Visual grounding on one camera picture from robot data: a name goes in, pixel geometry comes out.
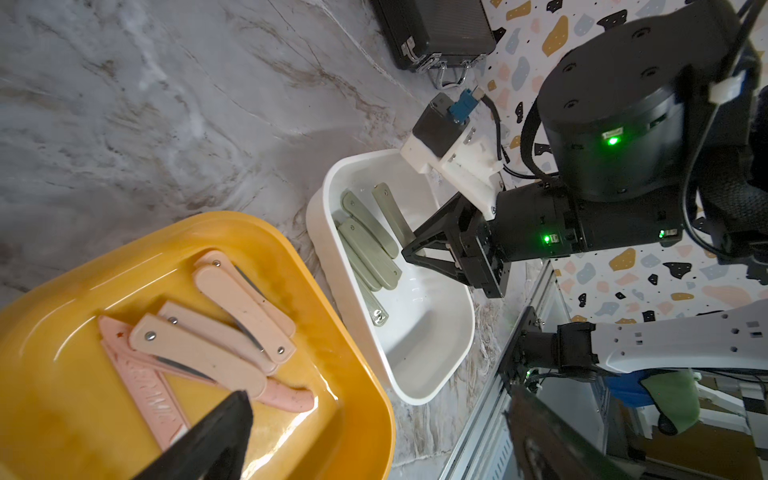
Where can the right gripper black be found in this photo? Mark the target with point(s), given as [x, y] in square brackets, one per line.
[531, 222]

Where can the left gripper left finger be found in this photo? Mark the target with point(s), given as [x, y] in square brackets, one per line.
[214, 448]

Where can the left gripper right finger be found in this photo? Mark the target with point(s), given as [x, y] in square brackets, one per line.
[546, 447]

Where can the green folding knife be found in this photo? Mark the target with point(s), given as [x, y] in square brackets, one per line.
[368, 285]
[372, 255]
[392, 214]
[355, 207]

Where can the white storage box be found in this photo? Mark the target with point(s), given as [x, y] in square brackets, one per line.
[431, 319]

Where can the pink folding knife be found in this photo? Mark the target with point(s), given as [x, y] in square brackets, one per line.
[159, 338]
[223, 290]

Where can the long pink fruit knife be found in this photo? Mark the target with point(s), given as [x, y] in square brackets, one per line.
[278, 395]

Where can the yellow storage box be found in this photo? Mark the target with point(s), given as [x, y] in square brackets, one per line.
[66, 415]

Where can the pink folding knife angled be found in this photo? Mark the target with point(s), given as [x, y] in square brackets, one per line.
[219, 259]

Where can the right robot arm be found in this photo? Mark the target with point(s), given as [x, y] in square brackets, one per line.
[647, 133]

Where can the black carrying case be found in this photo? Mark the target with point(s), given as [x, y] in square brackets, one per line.
[442, 38]

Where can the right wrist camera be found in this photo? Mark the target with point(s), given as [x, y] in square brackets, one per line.
[446, 140]

